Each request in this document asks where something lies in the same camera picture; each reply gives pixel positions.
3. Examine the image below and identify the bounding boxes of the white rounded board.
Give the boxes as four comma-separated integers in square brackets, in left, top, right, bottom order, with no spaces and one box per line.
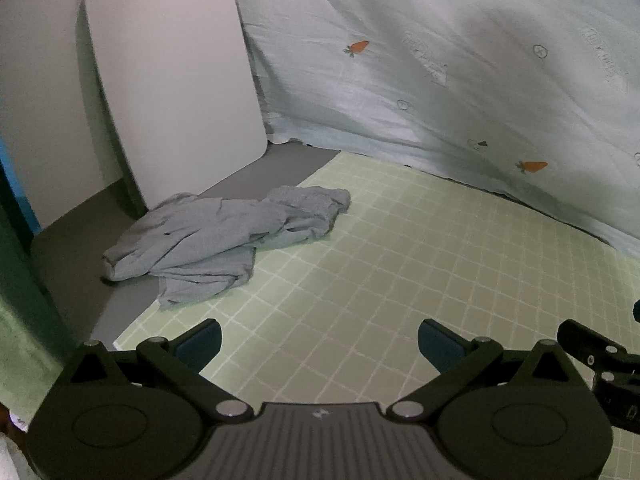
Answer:
[85,0,267,209]

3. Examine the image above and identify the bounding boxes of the green grid mat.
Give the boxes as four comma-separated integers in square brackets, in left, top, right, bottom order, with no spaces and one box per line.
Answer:
[115,154,639,408]

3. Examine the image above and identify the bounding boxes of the grey sweatpants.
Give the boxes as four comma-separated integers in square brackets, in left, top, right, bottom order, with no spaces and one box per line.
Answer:
[102,186,352,308]

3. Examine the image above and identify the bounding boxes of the light blue carrot-print quilt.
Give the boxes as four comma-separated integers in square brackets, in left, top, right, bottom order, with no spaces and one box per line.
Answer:
[236,0,639,255]

